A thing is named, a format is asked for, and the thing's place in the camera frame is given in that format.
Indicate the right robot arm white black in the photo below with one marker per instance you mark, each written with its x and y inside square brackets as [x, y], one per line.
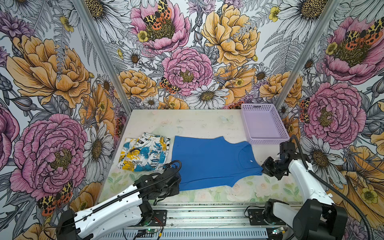
[319, 218]

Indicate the left aluminium corner post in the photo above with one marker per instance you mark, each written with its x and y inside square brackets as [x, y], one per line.
[97, 41]

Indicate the lavender plastic laundry basket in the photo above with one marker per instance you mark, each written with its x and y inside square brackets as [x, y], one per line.
[263, 125]

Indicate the aluminium corner post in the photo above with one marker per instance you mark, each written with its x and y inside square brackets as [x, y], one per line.
[323, 22]
[97, 41]

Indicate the green circuit board left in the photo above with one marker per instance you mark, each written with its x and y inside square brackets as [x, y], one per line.
[148, 231]

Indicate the white slotted cable duct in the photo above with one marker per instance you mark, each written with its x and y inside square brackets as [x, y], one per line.
[193, 234]

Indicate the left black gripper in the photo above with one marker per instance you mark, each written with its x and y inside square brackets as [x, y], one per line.
[175, 191]

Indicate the blue cloth garment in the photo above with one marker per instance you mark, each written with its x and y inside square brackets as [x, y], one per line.
[208, 163]

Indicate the right aluminium corner post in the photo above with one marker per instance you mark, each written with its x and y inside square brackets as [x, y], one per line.
[323, 22]

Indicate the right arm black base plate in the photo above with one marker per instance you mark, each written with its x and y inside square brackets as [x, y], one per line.
[256, 218]

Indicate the green circuit board right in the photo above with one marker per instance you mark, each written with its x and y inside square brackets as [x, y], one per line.
[278, 231]

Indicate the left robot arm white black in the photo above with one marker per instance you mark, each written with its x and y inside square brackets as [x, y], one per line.
[130, 208]

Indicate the white teal yellow printed garment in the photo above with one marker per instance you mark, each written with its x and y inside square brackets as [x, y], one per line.
[147, 153]

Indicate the aluminium mounting rail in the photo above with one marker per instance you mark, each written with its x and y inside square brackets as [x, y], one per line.
[207, 215]

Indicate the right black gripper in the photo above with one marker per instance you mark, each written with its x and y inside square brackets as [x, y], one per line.
[267, 170]

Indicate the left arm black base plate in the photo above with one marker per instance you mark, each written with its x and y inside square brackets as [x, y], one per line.
[157, 219]

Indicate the green circuit board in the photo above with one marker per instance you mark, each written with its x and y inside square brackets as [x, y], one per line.
[148, 231]
[278, 231]

